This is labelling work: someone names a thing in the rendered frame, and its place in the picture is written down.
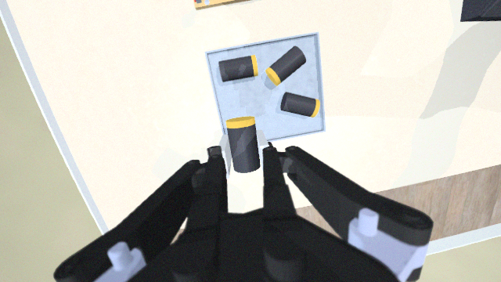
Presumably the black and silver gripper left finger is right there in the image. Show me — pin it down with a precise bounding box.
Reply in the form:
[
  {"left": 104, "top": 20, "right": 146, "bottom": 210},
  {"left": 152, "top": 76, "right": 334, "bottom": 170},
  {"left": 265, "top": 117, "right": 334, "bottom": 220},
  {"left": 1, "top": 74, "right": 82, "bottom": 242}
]
[{"left": 53, "top": 134, "right": 232, "bottom": 282}]

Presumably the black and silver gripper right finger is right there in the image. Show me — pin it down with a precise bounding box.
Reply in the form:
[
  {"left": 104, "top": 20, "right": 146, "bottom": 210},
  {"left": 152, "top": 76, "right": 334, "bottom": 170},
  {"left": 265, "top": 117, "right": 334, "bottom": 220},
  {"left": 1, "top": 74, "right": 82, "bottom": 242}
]
[{"left": 256, "top": 129, "right": 434, "bottom": 282}]

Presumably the black battery with yellow end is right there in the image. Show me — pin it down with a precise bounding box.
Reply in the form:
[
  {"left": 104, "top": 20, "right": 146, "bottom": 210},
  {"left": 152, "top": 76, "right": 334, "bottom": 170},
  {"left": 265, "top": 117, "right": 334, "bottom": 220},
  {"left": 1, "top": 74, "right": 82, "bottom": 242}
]
[
  {"left": 280, "top": 92, "right": 320, "bottom": 118},
  {"left": 218, "top": 55, "right": 258, "bottom": 82},
  {"left": 265, "top": 46, "right": 306, "bottom": 86},
  {"left": 225, "top": 116, "right": 261, "bottom": 173}
]

